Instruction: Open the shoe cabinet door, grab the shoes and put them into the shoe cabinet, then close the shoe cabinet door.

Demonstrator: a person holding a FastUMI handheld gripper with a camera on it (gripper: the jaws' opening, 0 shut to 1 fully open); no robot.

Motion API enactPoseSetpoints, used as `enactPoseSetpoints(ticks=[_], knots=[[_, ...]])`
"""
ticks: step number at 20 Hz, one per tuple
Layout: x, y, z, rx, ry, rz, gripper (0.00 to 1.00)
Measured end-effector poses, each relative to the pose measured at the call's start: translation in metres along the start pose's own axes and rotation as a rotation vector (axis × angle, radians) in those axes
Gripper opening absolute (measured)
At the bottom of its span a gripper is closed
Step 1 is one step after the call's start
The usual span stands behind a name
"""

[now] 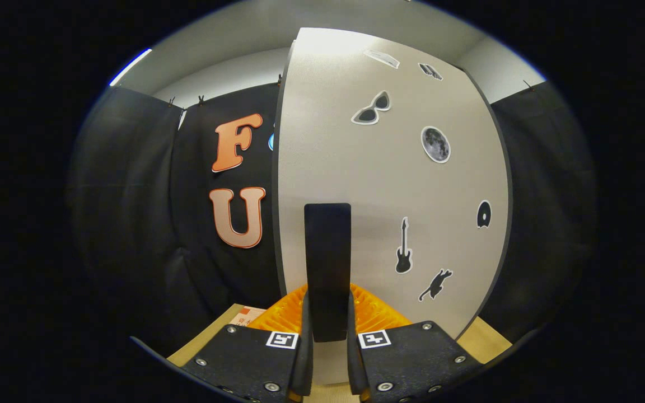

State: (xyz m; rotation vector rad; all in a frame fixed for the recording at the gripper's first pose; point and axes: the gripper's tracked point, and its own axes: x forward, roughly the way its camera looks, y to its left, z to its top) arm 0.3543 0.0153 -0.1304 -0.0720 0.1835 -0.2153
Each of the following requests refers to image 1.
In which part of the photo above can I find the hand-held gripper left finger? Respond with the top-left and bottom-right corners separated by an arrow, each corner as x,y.
180,284 -> 315,403

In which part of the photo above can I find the black backdrop cloth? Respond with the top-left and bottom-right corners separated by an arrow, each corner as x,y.
65,78 -> 597,359

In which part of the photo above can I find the black cabinet door handle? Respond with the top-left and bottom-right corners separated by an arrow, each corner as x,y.
304,203 -> 352,343

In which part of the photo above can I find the dark grey shoe cabinet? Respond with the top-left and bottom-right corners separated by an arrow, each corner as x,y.
271,25 -> 515,387

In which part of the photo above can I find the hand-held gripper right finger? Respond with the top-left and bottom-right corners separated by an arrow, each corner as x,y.
347,283 -> 483,403

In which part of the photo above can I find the beige book with red label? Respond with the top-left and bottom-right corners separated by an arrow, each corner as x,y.
228,305 -> 267,328

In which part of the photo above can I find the ceiling light panel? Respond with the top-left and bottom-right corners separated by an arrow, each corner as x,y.
109,48 -> 153,87

